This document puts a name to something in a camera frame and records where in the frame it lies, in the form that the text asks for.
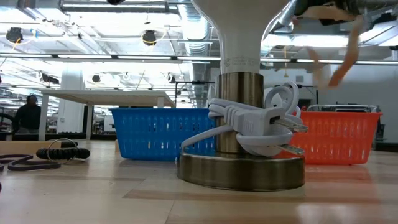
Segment yellow hanging cord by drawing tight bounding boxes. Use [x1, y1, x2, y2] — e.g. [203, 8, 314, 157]
[282, 45, 289, 78]

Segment orange plastic basket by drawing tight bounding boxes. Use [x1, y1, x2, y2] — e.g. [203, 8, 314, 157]
[273, 111, 383, 166]

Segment brass lamp with white bulb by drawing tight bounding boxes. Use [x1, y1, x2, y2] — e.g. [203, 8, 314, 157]
[176, 0, 306, 192]

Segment white lamp power cord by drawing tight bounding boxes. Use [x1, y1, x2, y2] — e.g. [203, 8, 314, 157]
[180, 81, 309, 158]

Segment blue plastic basket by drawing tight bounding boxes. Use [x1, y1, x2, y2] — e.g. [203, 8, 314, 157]
[111, 107, 216, 162]

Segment dark purple rubber band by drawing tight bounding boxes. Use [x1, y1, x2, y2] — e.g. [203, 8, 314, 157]
[0, 154, 62, 172]

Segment tan rubber band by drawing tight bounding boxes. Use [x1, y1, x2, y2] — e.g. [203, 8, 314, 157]
[306, 6, 364, 91]

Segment white background table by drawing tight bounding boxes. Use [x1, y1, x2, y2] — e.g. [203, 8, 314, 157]
[37, 88, 177, 142]

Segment black ceiling cable reel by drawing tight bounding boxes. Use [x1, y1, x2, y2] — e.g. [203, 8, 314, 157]
[5, 27, 24, 44]
[142, 29, 158, 47]

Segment chrome metal cart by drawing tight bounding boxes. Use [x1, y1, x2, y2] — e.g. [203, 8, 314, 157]
[307, 104, 382, 113]

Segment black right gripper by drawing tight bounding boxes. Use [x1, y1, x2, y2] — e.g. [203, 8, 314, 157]
[294, 0, 363, 26]

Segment black background frame stand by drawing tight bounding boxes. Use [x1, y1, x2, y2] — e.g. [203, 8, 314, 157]
[174, 80, 216, 110]

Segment person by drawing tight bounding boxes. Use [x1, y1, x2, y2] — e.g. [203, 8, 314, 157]
[12, 94, 42, 134]

